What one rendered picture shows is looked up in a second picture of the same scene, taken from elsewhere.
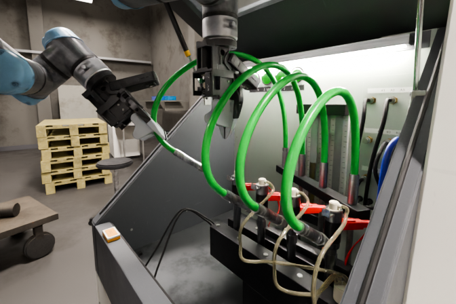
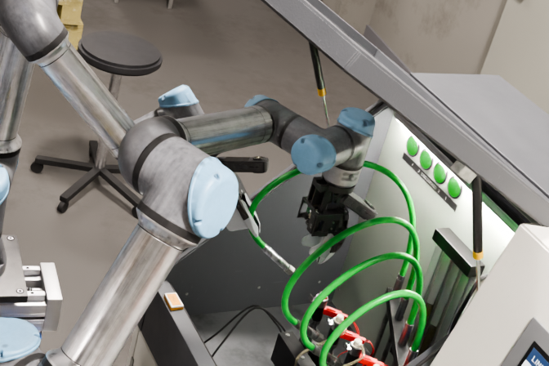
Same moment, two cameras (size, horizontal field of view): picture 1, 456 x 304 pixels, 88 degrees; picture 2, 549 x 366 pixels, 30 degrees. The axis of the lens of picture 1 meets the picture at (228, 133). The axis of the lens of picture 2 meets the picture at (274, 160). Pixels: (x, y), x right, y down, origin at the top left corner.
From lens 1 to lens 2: 1.72 m
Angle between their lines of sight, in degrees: 22
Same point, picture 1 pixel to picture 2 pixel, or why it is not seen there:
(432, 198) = not seen: outside the picture
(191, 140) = (292, 202)
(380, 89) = not seen: hidden behind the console
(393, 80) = not seen: hidden behind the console
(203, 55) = (315, 194)
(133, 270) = (197, 349)
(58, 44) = (176, 113)
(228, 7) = (351, 165)
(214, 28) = (332, 177)
